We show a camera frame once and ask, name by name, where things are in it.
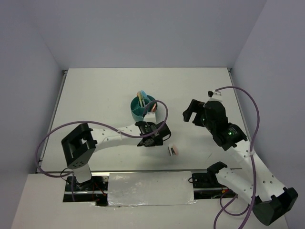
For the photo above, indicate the foil covered base plate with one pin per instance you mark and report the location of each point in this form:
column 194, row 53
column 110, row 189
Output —
column 150, row 189

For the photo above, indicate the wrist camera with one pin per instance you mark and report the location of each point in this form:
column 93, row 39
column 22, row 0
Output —
column 150, row 117
column 215, row 96

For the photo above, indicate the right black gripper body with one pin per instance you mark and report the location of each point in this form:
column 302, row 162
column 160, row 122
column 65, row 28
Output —
column 198, row 107

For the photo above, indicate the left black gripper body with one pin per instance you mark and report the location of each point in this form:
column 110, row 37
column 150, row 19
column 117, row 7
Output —
column 157, row 142

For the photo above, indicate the orange transparent cap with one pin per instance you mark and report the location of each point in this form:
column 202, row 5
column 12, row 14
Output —
column 154, row 108

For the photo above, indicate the teal round organizer container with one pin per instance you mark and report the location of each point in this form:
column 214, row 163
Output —
column 137, row 110

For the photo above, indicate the pink white stapler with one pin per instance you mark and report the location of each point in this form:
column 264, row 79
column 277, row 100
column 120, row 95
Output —
column 172, row 149

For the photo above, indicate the yellow pen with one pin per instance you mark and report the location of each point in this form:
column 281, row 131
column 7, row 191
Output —
column 140, row 100

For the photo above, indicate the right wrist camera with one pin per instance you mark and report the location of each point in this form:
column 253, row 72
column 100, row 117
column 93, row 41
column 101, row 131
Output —
column 215, row 96

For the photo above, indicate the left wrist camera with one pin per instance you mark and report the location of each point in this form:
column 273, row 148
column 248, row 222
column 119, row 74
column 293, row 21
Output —
column 150, row 117

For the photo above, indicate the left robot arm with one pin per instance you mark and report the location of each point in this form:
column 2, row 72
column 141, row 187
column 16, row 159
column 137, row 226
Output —
column 80, row 144

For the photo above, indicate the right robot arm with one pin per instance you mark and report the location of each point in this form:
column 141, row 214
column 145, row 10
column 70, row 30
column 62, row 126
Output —
column 272, row 199

